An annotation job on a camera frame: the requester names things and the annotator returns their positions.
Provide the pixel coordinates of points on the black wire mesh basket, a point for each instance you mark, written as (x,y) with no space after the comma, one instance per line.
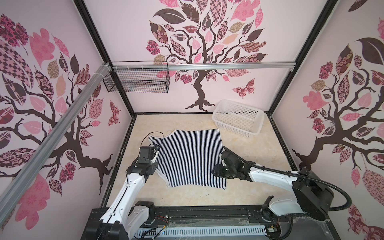
(138,77)

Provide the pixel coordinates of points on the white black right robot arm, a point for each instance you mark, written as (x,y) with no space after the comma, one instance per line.
(307,195)

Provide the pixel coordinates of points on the blue white striped tank top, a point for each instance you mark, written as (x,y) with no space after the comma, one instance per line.
(189,157)

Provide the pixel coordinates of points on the black right frame post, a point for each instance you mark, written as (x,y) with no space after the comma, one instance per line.
(320,23)

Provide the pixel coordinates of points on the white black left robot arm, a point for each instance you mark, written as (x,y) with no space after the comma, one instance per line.
(123,218)

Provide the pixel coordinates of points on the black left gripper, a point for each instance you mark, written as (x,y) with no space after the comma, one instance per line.
(154,165)

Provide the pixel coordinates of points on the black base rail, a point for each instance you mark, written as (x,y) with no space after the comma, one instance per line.
(192,214)

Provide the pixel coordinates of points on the black metal frame post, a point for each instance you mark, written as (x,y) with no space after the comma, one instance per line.
(91,27)

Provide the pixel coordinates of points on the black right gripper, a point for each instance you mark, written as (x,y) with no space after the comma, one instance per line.
(217,170)

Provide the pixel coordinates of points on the silver aluminium rail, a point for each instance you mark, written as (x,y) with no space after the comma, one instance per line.
(188,67)
(24,178)

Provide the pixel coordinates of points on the white slotted cable duct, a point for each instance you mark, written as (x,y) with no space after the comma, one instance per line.
(180,232)

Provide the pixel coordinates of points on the silver aluminium left rail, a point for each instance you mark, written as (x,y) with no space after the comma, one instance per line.
(24,178)

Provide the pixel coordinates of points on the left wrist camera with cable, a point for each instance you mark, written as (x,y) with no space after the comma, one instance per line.
(155,148)

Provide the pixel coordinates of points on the white plastic laundry basket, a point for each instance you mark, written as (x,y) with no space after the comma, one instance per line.
(238,118)

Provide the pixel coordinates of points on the silver aluminium back rail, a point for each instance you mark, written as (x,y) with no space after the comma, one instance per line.
(188,67)

